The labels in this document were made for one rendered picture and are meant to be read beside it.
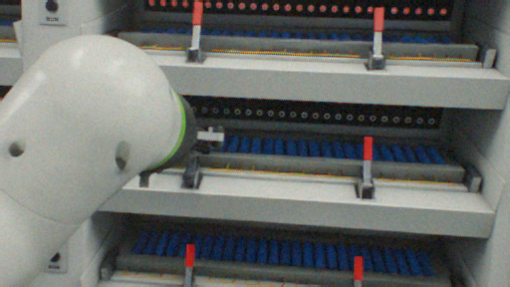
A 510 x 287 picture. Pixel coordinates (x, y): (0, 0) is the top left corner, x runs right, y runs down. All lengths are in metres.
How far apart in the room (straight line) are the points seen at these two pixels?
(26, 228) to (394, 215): 0.51
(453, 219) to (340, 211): 0.16
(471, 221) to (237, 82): 0.40
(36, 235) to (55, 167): 0.05
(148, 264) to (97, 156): 0.50
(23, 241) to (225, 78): 0.40
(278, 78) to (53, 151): 0.40
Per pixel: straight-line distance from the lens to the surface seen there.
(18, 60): 0.75
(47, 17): 0.73
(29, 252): 0.34
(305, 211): 0.67
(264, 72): 0.64
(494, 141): 0.74
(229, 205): 0.67
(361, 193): 0.66
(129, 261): 0.80
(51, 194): 0.32
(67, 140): 0.30
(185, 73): 0.66
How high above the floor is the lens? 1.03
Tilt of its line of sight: 7 degrees down
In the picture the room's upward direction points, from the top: 3 degrees clockwise
